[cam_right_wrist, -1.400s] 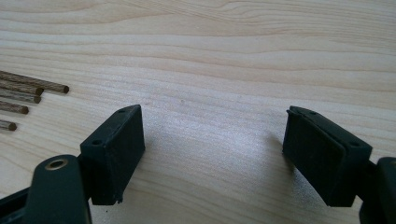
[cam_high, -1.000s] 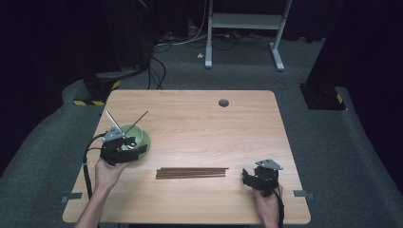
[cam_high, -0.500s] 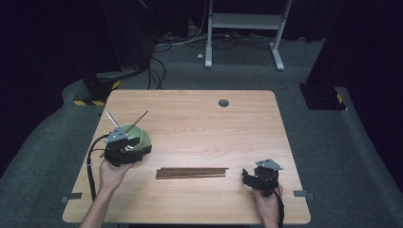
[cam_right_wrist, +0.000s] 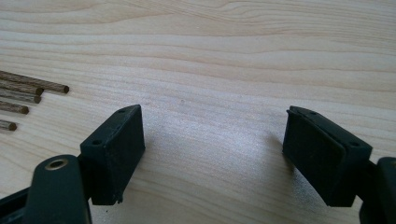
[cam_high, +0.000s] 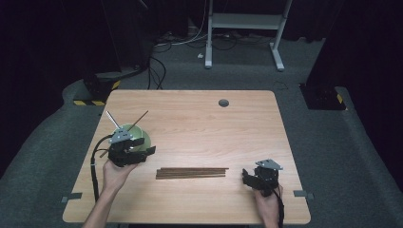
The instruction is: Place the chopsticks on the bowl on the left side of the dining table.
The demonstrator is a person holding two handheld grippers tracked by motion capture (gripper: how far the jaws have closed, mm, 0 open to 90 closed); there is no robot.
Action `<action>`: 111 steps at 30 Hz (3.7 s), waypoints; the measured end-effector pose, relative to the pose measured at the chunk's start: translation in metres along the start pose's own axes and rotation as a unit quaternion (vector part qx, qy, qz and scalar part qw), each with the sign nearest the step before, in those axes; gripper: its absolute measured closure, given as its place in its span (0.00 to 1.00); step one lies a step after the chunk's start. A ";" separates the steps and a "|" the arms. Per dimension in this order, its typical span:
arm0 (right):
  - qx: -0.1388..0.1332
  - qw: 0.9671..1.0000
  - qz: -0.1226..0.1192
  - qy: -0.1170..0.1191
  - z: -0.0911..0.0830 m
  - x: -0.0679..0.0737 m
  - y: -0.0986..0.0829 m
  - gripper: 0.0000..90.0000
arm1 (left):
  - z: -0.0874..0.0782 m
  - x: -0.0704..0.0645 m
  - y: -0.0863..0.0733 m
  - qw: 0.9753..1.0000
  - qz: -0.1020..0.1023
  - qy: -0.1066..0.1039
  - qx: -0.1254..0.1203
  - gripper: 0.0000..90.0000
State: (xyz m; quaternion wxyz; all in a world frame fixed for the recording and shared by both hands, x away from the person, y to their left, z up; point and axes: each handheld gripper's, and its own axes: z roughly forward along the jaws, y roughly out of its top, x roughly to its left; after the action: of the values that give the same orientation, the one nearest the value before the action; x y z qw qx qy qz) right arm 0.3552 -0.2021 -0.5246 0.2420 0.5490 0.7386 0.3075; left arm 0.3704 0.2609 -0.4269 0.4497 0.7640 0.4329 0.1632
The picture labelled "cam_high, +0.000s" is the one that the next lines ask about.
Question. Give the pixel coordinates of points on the grey table grommet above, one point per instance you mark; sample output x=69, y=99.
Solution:
x=223, y=103

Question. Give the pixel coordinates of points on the person's right hand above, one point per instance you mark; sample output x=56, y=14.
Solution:
x=269, y=207

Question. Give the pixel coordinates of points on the metal spoon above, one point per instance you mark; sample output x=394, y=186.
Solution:
x=113, y=119

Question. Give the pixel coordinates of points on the row of dark chopsticks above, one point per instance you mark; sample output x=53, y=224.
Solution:
x=190, y=173

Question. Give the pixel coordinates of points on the black hazard-striped stand base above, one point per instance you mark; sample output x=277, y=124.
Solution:
x=321, y=98
x=96, y=87

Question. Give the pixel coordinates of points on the person's left hand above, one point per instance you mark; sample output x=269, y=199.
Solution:
x=114, y=177

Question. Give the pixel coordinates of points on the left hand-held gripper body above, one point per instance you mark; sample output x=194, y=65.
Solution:
x=120, y=153

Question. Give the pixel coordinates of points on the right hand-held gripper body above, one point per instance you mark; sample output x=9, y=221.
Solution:
x=268, y=177

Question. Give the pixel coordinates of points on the white metal stand frame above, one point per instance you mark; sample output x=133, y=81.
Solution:
x=245, y=21

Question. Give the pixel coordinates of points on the grey tape piece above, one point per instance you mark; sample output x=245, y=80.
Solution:
x=302, y=193
x=72, y=196

